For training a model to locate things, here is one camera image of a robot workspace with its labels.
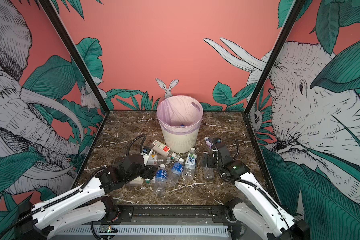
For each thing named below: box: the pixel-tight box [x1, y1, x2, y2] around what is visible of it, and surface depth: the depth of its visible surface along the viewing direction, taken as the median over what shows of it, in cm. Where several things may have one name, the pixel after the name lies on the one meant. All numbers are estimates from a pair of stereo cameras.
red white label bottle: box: [152, 140, 181, 162], surface depth 95 cm
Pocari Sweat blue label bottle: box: [202, 151, 215, 180], surface depth 87 cm
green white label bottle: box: [183, 147, 197, 179], surface depth 90 cm
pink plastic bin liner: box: [156, 95, 204, 135], surface depth 93 cm
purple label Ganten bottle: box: [204, 136, 213, 151], surface depth 100 cm
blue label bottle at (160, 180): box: [154, 163, 168, 196], surface depth 83 cm
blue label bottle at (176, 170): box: [167, 158, 185, 187], surface depth 87 cm
